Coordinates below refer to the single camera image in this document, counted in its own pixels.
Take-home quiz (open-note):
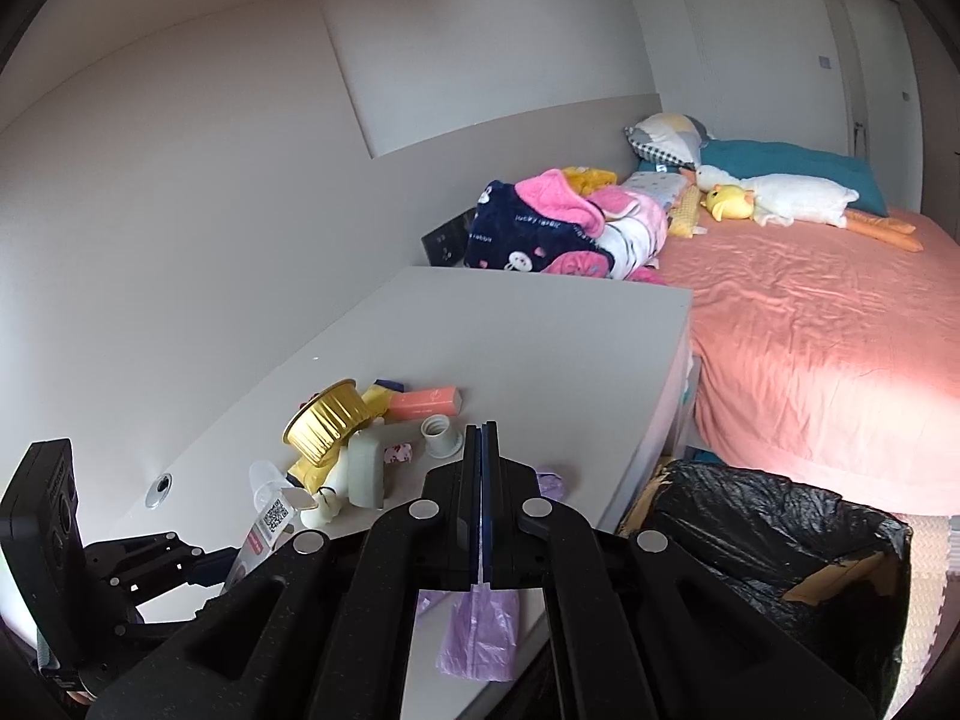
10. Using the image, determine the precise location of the yellow duck plush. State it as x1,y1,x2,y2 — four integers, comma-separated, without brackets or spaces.
701,184,757,222

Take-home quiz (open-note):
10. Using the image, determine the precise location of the white threaded cap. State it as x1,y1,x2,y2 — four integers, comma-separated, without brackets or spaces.
421,414,462,458

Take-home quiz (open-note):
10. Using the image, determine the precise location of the long yellow packet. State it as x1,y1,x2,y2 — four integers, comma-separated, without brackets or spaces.
287,377,410,487

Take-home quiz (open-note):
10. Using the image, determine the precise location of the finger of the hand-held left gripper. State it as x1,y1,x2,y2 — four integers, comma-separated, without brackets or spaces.
105,577,226,627
84,532,245,586

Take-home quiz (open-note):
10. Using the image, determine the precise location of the black wall socket panel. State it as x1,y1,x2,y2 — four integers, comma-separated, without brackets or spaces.
421,211,477,267

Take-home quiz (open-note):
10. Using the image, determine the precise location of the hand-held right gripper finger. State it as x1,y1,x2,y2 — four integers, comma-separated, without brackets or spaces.
97,424,482,720
482,424,878,720

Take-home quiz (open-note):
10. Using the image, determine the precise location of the navy pink fleece blanket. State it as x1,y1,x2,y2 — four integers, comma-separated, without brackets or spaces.
463,167,623,278

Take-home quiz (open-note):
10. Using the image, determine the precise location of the pink white printed blanket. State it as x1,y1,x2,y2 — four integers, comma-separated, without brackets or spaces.
592,187,670,286

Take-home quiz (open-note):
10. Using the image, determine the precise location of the clear plastic bottle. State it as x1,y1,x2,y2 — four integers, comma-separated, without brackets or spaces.
223,459,316,597

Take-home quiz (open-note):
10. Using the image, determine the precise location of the yellow cloth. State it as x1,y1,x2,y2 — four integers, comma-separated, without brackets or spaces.
564,166,620,192

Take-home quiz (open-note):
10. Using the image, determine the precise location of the bed with pink sheet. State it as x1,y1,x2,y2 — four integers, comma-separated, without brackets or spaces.
660,208,960,518

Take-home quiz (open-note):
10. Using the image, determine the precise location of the white goose plush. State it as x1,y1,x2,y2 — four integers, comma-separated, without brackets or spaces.
694,163,925,252

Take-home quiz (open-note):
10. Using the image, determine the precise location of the purple plastic bag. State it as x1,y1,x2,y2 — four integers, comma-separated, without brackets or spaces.
416,469,567,683

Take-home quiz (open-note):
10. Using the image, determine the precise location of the patchwork pillow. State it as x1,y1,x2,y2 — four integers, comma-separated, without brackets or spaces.
624,114,710,166

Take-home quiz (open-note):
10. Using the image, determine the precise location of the gold foil container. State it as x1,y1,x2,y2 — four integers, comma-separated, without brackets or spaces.
283,379,376,466

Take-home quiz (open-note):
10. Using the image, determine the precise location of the foam floor mat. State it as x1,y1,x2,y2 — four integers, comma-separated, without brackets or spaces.
896,514,960,698

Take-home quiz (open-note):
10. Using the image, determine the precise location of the cardboard bin with black bag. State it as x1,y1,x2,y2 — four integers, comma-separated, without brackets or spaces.
619,457,912,720

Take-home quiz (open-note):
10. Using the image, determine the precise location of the pink rectangular box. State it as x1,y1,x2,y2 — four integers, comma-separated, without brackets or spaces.
391,386,462,421

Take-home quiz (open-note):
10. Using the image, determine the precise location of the light patterned pillow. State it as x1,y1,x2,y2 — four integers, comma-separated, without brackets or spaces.
622,171,687,205

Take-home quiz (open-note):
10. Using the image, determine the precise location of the teal pillow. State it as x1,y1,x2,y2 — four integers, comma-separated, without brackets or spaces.
697,139,890,215

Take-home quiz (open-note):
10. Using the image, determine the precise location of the yellow spotted small pillow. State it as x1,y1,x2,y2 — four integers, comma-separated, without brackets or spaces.
667,184,703,238

